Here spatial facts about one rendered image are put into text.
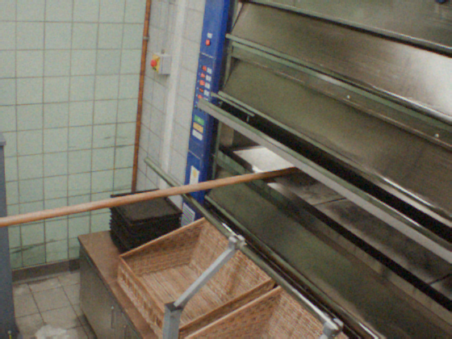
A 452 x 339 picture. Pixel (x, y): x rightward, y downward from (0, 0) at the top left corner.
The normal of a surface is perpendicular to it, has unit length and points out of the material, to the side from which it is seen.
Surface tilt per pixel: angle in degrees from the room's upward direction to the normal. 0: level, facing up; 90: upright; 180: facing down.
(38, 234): 90
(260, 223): 70
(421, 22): 90
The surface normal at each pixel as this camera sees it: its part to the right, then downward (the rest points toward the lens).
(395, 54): -0.74, -0.21
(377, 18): -0.84, 0.11
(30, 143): 0.54, 0.39
